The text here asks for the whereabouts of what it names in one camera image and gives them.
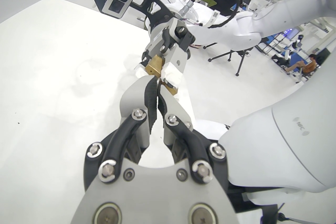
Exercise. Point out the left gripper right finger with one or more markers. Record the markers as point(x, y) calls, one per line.
point(176, 112)

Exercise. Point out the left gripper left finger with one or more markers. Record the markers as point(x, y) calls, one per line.
point(136, 101)

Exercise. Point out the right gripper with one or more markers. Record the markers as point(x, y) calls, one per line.
point(159, 37)

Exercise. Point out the brass padlock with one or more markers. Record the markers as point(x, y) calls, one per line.
point(154, 67)

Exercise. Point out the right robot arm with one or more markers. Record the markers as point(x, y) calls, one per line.
point(236, 30)

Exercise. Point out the black swivel chair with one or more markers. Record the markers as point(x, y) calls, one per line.
point(236, 55)

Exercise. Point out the robot body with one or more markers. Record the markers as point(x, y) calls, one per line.
point(288, 130)

